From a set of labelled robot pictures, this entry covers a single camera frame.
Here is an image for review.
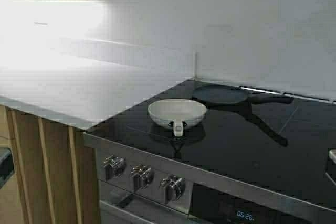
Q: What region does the wooden base cabinet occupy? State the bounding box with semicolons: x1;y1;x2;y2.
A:
1;106;101;223

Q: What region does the black flat crepe pan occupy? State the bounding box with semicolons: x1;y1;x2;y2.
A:
192;84;294;105

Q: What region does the left chrome stove knob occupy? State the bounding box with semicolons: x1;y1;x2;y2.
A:
103;155;126;181

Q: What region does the chrome stove knob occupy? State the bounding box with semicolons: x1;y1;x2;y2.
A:
130;164;154;192
103;155;126;181
159;175;186;204

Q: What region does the middle chrome stove knob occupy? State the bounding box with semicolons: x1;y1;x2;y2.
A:
130;164;154;192

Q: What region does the right chrome stove knob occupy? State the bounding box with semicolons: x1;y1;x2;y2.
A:
159;175;186;204

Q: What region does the white frying pan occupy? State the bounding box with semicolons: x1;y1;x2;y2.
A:
148;99;207;137

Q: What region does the stainless steel stove with cooktop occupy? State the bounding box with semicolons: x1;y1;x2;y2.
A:
84;80;335;223

